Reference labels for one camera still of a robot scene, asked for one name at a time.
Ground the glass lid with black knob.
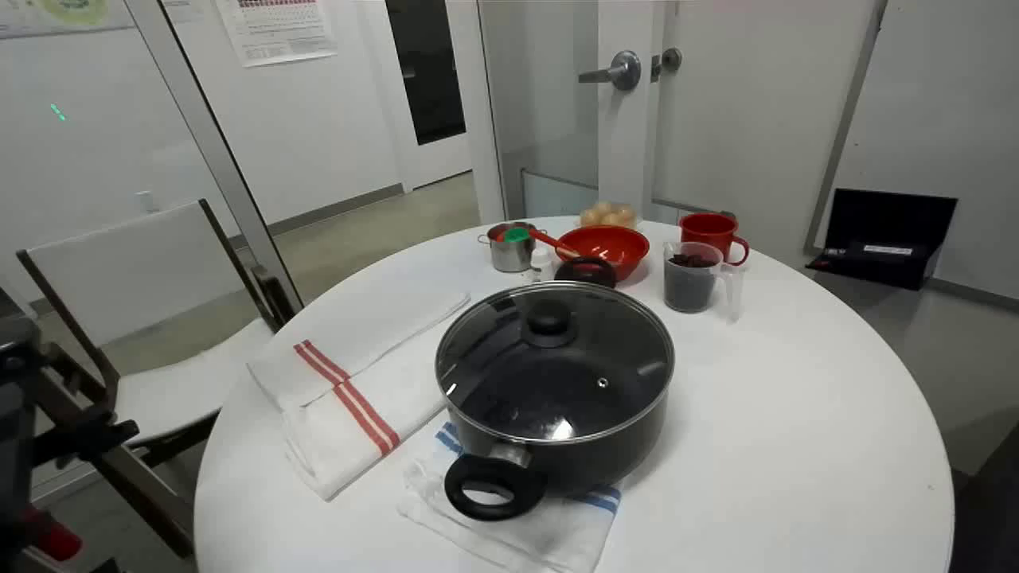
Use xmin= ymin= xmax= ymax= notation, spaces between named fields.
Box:
xmin=434 ymin=280 xmax=679 ymax=446

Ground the black cooking pot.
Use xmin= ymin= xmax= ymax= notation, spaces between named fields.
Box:
xmin=434 ymin=254 xmax=679 ymax=523

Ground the small metal cup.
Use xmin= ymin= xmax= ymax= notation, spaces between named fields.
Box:
xmin=486 ymin=221 xmax=538 ymax=277

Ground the clear measuring cup dark liquid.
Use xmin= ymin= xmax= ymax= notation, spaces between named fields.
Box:
xmin=664 ymin=238 xmax=750 ymax=321

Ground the red mug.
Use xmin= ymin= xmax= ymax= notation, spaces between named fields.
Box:
xmin=679 ymin=209 xmax=753 ymax=269

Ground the white towel with red stripes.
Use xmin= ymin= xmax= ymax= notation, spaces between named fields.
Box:
xmin=246 ymin=285 xmax=473 ymax=503

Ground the white door with dark window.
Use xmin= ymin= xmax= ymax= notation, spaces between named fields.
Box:
xmin=375 ymin=0 xmax=481 ymax=198

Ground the white towel with blue stripes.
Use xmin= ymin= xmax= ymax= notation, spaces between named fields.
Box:
xmin=396 ymin=417 xmax=626 ymax=573

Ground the open black case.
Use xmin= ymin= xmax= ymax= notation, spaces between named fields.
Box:
xmin=806 ymin=187 xmax=963 ymax=292

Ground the small red object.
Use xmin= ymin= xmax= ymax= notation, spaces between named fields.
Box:
xmin=27 ymin=518 xmax=86 ymax=562

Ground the red bowl with handle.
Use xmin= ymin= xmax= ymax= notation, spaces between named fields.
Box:
xmin=529 ymin=222 xmax=652 ymax=285

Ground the grey partition frame post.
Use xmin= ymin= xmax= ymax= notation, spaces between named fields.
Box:
xmin=125 ymin=0 xmax=308 ymax=328

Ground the white wall poster red header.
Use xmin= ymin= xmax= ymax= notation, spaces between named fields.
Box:
xmin=215 ymin=0 xmax=342 ymax=71

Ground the white chair with dark frame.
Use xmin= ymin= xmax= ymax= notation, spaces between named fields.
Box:
xmin=14 ymin=198 xmax=306 ymax=561

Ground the black equipment frame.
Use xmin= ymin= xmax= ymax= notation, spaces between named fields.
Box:
xmin=0 ymin=290 xmax=142 ymax=573

